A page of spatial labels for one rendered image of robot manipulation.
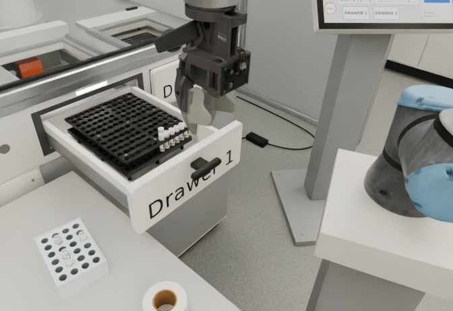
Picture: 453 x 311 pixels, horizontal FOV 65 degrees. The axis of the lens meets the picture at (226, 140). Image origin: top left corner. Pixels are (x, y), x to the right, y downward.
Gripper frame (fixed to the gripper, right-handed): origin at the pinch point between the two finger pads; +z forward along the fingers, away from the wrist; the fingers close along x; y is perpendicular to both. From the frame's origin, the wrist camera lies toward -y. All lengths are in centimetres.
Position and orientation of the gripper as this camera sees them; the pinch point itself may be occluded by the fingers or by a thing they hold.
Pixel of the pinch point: (199, 121)
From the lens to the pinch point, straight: 62.4
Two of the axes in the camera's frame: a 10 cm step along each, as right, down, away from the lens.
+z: -0.5, 8.1, 5.8
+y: 7.6, 4.1, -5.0
